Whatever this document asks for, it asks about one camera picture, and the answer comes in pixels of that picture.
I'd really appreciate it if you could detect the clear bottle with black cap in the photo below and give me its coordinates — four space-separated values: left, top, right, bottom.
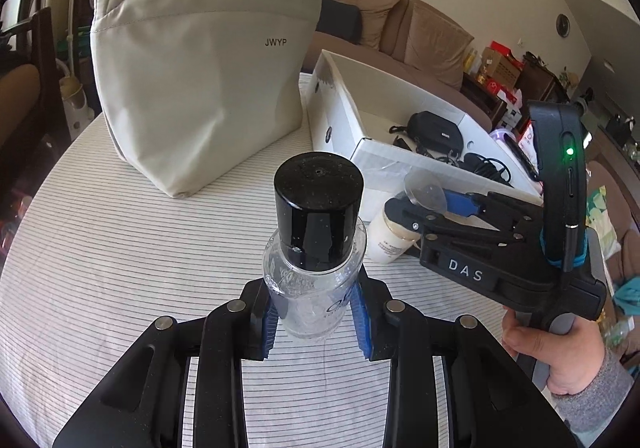
262 152 368 341

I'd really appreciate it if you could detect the cream bottle with clear cap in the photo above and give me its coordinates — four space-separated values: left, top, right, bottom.
362 170 448 264

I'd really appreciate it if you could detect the black remote control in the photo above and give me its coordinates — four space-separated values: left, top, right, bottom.
505 135 541 181

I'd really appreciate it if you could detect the person's right forearm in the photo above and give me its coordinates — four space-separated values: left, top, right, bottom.
550 350 640 448

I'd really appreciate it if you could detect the beige tote bag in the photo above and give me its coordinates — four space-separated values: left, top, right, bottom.
90 0 323 200

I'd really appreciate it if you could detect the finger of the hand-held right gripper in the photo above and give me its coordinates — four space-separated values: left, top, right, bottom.
385 197 522 250
442 189 544 235

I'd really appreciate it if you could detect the black glasses case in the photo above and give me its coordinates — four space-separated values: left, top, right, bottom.
406 111 463 151

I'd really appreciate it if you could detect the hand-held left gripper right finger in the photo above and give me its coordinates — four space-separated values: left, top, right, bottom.
347 273 566 448

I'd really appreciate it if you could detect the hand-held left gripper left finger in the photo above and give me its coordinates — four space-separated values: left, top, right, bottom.
52 278 281 448

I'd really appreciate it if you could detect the person's right hand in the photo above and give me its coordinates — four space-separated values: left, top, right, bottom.
501 308 608 396

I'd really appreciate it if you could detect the brown cardboard carton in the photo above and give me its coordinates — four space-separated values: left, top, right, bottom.
480 50 523 89

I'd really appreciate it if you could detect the brown sofa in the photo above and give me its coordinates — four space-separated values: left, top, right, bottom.
220 0 501 129

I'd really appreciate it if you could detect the black pillow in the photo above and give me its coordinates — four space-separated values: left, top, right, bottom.
315 0 363 46

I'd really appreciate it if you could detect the black cable bundle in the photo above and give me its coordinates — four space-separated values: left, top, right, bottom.
460 153 513 186

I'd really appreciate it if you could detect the green floral cloth bag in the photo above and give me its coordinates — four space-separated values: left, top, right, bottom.
590 185 623 249

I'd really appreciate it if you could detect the dark wooden chair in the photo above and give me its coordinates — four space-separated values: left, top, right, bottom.
0 0 73 149

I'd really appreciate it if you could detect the white cardboard box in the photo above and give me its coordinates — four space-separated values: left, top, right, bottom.
305 49 546 209

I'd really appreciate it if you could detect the dark wooden cabinet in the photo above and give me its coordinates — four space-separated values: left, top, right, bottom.
520 50 571 104

